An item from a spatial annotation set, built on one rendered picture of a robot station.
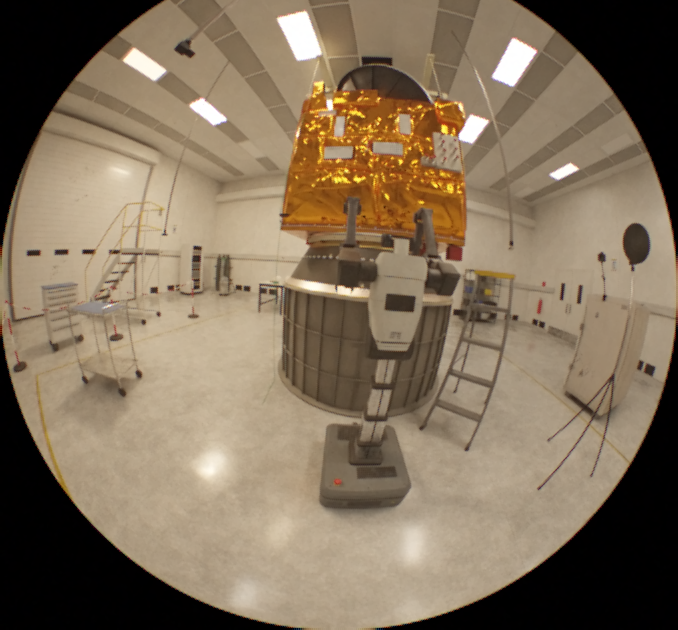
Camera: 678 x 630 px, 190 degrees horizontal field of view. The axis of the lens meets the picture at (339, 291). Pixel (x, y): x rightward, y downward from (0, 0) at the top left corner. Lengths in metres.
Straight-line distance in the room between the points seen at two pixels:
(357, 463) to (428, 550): 0.78
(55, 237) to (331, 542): 7.67
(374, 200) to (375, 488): 2.27
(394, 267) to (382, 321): 0.23
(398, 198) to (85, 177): 7.82
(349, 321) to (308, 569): 1.83
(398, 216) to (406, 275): 1.25
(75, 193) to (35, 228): 1.56
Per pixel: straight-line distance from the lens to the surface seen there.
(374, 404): 1.09
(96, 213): 7.64
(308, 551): 1.41
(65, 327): 4.40
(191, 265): 8.55
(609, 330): 3.46
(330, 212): 2.08
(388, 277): 0.83
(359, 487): 1.30
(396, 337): 0.89
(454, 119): 2.83
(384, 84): 3.45
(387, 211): 2.06
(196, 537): 1.53
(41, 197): 7.58
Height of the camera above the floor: 1.39
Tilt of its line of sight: 6 degrees down
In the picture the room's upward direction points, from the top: 5 degrees clockwise
